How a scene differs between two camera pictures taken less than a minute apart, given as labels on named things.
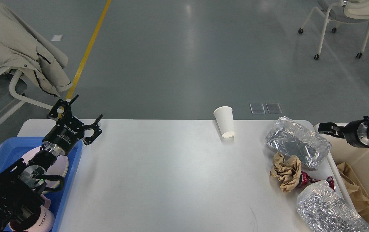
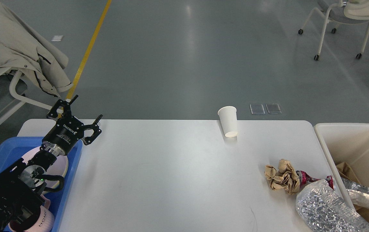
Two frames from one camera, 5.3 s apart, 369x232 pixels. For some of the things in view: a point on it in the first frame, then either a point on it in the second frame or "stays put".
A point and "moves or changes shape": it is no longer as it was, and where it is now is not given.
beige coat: (5, 40) stays put
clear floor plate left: (257, 108) stays put
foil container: (286, 138) to (366, 197)
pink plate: (58, 166) stays put
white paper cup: (224, 117) moves or changes shape
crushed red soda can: (305, 180) stays put
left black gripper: (65, 133) stays put
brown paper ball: (287, 170) moves or changes shape
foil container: (320, 209) stays put
